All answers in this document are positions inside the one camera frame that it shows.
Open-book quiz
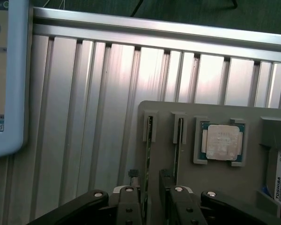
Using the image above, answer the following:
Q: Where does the white teach pendant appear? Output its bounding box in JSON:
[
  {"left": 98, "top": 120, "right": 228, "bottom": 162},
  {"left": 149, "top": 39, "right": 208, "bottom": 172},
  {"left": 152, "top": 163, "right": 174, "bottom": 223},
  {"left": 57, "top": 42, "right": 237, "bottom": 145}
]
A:
[{"left": 0, "top": 0, "right": 34, "bottom": 160}]

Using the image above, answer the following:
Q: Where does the grey parts rack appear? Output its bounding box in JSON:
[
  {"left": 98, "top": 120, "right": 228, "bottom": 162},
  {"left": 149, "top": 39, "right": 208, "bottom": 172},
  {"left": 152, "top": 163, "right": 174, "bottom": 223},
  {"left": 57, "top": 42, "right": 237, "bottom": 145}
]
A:
[{"left": 117, "top": 100, "right": 281, "bottom": 225}]

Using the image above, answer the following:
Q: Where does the CPU with silver heat spreader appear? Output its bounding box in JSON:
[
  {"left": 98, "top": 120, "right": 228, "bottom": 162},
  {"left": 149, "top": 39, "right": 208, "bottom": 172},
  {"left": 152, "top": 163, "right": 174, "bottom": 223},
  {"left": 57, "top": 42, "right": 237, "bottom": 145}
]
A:
[{"left": 200, "top": 121, "right": 246, "bottom": 162}]

